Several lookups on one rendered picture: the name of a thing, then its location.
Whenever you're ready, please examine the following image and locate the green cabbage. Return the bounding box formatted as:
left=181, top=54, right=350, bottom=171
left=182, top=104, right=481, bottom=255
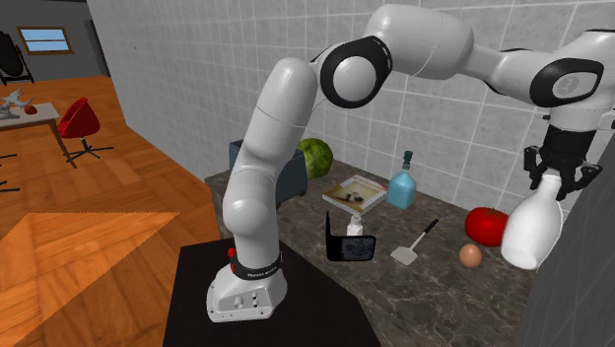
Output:
left=297, top=138, right=335, bottom=180

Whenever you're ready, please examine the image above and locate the black robot stand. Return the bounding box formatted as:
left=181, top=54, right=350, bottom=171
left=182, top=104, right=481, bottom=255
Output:
left=163, top=239, right=383, bottom=347

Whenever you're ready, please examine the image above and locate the grey spatula with black handle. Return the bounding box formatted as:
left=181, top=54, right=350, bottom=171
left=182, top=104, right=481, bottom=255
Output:
left=389, top=218, right=441, bottom=266

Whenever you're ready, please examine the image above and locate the white vase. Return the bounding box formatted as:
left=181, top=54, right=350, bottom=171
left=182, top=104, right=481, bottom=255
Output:
left=500, top=173, right=565, bottom=271

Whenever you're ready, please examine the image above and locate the white book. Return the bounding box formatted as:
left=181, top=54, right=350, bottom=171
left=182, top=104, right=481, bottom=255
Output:
left=321, top=173, right=389, bottom=216

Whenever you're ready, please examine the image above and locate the dark blue box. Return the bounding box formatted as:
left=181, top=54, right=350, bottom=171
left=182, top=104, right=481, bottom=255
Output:
left=228, top=139, right=309, bottom=209

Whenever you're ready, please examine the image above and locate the black phone in open case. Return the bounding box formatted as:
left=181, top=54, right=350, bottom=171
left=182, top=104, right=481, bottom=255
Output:
left=324, top=210, right=377, bottom=263

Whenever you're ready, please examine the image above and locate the grey table with wooden legs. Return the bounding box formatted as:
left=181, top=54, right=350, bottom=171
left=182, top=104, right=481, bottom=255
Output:
left=0, top=87, right=79, bottom=170

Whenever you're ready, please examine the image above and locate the light blue bottle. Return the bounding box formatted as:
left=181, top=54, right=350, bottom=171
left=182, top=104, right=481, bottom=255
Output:
left=385, top=150, right=419, bottom=211

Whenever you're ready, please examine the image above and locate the wood framed window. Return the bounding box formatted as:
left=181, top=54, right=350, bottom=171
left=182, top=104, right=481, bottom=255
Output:
left=16, top=26, right=75, bottom=56

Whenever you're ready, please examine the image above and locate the red swivel chair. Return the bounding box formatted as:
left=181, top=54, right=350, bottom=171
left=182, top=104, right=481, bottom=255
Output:
left=56, top=96, right=115, bottom=162

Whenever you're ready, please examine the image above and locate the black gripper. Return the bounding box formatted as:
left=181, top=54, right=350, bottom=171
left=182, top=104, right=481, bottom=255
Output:
left=523, top=124, right=604, bottom=201

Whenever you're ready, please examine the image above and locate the small white bottle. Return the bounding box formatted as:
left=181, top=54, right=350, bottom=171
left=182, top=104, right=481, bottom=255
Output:
left=346, top=214, right=365, bottom=238

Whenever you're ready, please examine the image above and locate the black round stand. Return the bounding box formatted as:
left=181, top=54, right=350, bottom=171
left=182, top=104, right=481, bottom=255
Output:
left=0, top=30, right=35, bottom=87

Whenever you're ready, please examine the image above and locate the brown egg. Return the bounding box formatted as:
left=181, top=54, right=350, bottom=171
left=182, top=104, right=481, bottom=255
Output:
left=458, top=243, right=484, bottom=269

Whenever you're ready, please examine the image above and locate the red tomato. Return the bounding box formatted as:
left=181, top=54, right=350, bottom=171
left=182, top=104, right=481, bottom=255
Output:
left=464, top=206, right=511, bottom=248

